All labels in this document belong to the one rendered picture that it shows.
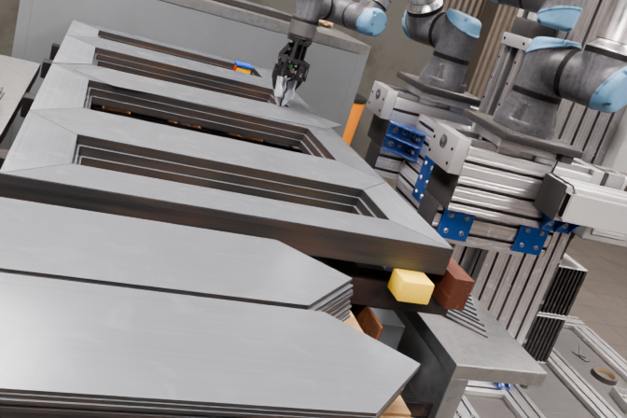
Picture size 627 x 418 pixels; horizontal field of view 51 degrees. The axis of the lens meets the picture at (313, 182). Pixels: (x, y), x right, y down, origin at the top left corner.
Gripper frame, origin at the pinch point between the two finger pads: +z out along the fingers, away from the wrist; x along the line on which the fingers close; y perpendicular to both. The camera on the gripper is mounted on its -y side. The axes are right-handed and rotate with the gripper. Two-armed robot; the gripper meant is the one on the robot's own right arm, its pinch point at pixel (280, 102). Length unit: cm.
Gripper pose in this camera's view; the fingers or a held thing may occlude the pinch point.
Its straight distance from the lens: 194.8
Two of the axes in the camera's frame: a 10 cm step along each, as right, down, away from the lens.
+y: 2.6, 3.6, -9.0
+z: -2.8, 9.2, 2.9
